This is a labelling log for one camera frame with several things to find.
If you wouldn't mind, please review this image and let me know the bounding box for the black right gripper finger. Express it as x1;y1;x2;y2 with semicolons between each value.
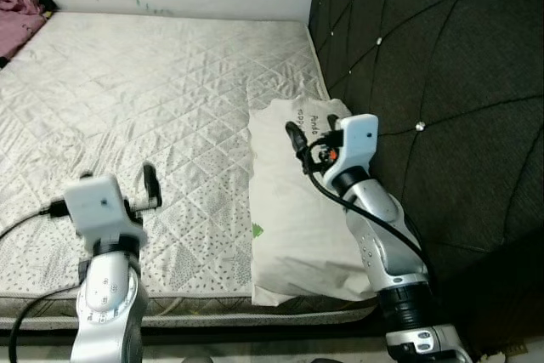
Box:
285;121;309;165

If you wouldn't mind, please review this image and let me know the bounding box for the white pillow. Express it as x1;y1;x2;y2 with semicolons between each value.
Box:
246;98;380;307

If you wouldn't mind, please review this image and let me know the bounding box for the white quilted mattress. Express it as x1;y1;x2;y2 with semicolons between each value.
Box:
0;11;380;331

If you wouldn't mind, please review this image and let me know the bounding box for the dark tufted headboard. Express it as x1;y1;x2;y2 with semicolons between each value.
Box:
308;0;544;356

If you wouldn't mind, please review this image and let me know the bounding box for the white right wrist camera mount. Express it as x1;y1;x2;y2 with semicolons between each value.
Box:
326;113;380;190

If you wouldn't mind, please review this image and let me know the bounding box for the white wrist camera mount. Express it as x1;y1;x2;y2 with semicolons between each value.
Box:
63;173;148;250
326;113;380;190

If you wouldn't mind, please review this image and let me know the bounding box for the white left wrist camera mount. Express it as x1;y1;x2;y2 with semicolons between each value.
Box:
63;173;148;250

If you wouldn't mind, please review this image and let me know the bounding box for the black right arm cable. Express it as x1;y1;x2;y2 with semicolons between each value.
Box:
301;162;432;281

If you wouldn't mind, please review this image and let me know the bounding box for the black left forearm cable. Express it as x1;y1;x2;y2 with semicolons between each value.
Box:
7;285;87;363

